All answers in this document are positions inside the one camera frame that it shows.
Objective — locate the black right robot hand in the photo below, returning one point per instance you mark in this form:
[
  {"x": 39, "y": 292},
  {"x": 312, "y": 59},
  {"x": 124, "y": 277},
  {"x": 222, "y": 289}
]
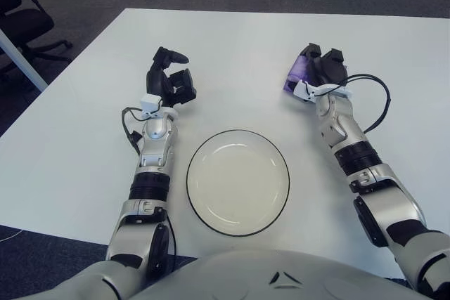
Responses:
[{"x": 332, "y": 70}]

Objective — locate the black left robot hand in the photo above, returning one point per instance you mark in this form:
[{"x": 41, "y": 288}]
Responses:
[{"x": 156, "y": 82}]

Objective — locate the purple tissue paper pack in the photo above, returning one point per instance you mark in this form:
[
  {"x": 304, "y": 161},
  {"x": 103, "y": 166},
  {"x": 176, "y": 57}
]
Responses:
[{"x": 299, "y": 68}]

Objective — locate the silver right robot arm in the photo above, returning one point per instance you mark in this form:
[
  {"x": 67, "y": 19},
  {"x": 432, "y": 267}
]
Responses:
[{"x": 337, "y": 128}]

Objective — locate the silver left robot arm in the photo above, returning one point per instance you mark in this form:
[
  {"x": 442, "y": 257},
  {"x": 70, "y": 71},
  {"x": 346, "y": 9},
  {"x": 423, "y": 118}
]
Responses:
[{"x": 156, "y": 145}]

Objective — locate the white plate with black rim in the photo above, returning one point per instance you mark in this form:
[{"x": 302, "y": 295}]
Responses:
[{"x": 239, "y": 187}]

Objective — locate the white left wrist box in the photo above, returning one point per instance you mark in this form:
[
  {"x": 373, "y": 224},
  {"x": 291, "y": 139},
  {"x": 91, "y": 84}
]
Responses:
[{"x": 151, "y": 100}]

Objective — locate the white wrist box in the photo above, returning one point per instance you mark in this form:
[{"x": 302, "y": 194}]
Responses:
[
  {"x": 302, "y": 91},
  {"x": 151, "y": 100}
]

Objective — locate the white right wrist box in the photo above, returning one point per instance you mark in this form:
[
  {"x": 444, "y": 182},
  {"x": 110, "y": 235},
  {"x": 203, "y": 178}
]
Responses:
[{"x": 302, "y": 91}]

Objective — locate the white desk leg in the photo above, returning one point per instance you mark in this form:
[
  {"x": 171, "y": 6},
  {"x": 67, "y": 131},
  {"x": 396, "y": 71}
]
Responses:
[{"x": 21, "y": 61}]

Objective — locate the black office chair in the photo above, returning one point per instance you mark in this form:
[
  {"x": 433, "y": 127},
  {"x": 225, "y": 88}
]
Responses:
[{"x": 28, "y": 26}]

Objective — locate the grey robot torso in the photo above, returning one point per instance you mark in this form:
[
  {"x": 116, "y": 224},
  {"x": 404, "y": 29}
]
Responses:
[{"x": 246, "y": 279}]

